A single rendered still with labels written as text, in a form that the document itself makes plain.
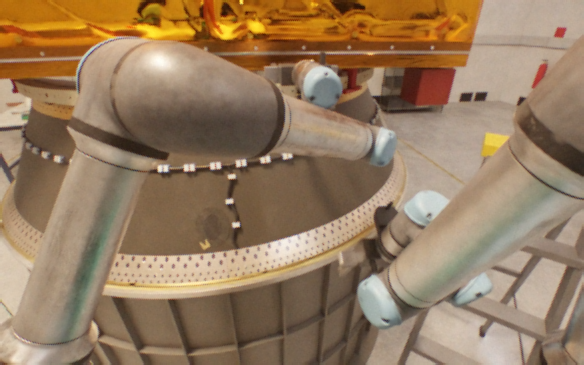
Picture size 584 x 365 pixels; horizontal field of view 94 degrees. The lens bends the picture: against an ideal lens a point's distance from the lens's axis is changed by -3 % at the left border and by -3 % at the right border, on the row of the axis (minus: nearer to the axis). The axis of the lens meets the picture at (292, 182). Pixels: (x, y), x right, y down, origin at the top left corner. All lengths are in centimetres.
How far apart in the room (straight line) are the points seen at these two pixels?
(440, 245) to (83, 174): 40
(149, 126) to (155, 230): 74
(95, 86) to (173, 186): 64
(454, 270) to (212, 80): 31
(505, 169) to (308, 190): 81
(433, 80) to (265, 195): 79
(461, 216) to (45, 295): 47
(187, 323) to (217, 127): 99
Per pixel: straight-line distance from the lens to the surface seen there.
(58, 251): 43
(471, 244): 32
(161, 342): 134
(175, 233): 99
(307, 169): 103
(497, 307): 146
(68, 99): 114
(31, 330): 48
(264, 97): 30
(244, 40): 99
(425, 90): 127
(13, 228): 154
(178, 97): 28
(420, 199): 55
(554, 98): 26
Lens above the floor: 189
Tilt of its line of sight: 30 degrees down
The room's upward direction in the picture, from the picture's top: straight up
